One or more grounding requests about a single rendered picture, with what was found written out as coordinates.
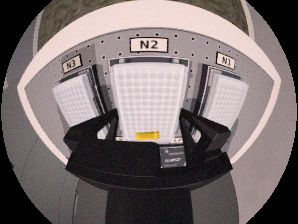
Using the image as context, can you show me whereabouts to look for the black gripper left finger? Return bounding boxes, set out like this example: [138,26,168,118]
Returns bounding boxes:
[67,108,119,140]

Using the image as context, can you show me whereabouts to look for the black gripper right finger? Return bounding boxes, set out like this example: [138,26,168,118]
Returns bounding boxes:
[179,108,231,165]

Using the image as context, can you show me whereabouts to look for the dark grey rectangular lid park plate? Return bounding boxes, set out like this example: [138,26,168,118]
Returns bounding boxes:
[159,144,186,168]

